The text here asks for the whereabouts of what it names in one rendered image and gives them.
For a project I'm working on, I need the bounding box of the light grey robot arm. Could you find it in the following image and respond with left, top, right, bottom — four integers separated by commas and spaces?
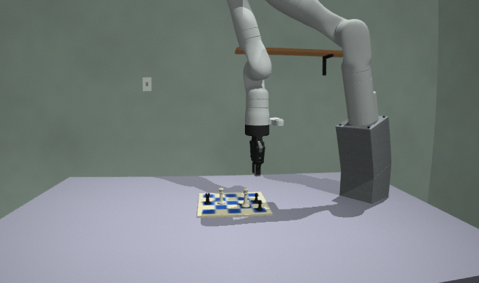
227, 0, 379, 126

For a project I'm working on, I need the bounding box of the blue and cream chessboard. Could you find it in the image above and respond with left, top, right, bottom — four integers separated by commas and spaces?
197, 192, 273, 218

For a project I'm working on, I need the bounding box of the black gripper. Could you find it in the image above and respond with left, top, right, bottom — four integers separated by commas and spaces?
245, 124, 269, 176

